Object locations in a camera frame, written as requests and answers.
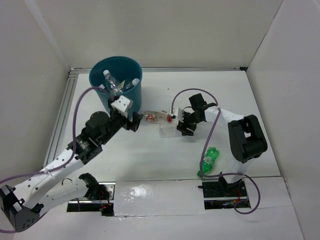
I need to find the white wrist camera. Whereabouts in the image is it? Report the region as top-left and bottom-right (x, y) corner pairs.
(170, 107), (184, 122)
(110, 95), (133, 118)

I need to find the red cap clear bottle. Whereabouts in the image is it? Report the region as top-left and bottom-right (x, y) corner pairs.
(144, 110), (172, 124)

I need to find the green plastic bottle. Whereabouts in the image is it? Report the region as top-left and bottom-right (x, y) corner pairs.
(202, 147), (220, 174)

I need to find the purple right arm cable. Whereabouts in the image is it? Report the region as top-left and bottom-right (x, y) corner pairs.
(171, 87), (261, 215)

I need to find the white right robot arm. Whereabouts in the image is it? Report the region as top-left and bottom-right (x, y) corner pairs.
(170, 93), (268, 196)

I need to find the clear bottle in bin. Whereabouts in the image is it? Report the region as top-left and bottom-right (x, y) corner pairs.
(124, 78), (140, 91)

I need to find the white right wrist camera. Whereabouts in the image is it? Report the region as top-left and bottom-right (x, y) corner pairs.
(170, 107), (184, 122)

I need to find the teal plastic bin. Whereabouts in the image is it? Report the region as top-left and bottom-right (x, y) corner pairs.
(89, 55), (144, 121)

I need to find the clear plastic bottle white cap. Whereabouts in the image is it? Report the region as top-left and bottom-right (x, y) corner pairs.
(103, 69), (125, 95)

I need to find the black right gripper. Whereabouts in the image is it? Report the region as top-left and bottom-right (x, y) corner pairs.
(177, 109), (203, 137)

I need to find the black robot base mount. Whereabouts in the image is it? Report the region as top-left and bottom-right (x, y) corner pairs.
(197, 178), (251, 210)

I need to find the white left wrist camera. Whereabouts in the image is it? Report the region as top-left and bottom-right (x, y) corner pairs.
(110, 95), (133, 118)

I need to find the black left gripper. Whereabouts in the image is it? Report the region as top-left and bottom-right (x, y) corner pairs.
(99, 100), (144, 145)

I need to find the crushed clear plastic bottle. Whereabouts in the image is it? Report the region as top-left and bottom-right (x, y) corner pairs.
(159, 123), (182, 138)

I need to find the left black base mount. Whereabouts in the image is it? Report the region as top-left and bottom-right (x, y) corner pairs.
(66, 182), (116, 217)

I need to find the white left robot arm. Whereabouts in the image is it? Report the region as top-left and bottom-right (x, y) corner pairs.
(0, 111), (143, 233)

